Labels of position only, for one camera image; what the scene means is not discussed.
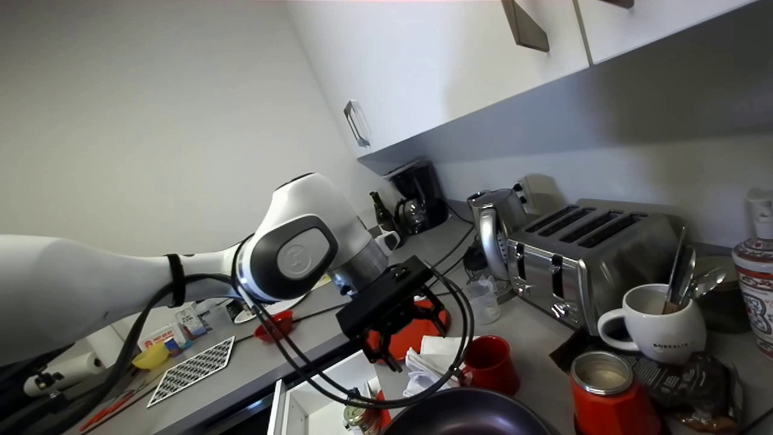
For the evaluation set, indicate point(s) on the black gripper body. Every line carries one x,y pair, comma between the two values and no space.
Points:
406,335

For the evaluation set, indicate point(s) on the small red cup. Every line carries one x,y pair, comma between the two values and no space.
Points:
489,365

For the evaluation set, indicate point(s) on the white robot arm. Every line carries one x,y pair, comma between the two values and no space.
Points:
58,292

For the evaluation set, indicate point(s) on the small clear measuring cup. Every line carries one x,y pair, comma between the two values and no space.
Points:
483,300

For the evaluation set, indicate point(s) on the crumpled white dish cloth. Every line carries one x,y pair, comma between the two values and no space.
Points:
429,364

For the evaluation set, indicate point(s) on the open white drawer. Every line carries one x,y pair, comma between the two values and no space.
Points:
304,411

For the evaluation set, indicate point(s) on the dark frying pan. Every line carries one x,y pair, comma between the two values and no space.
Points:
470,411

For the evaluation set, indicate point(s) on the red silicone lid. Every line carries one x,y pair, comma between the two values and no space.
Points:
276,327

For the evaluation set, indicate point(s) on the black coffee machine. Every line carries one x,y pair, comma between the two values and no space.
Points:
421,198

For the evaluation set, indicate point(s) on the steel electric kettle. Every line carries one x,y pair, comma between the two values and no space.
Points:
499,218

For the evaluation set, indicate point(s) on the white mesh trivet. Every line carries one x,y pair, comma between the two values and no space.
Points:
191,371

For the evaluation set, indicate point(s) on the chrome four-slot toaster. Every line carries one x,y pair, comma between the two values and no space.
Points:
580,260

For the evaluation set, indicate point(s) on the red moka pot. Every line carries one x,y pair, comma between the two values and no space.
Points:
607,398

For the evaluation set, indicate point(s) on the white upper cabinets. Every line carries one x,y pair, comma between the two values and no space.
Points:
398,69

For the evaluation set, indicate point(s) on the white mug with cutlery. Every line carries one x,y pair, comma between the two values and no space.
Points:
641,324

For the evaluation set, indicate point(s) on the patterned ceramic jar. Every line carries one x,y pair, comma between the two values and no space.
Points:
755,269

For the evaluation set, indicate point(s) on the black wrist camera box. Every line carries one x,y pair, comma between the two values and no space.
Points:
388,302

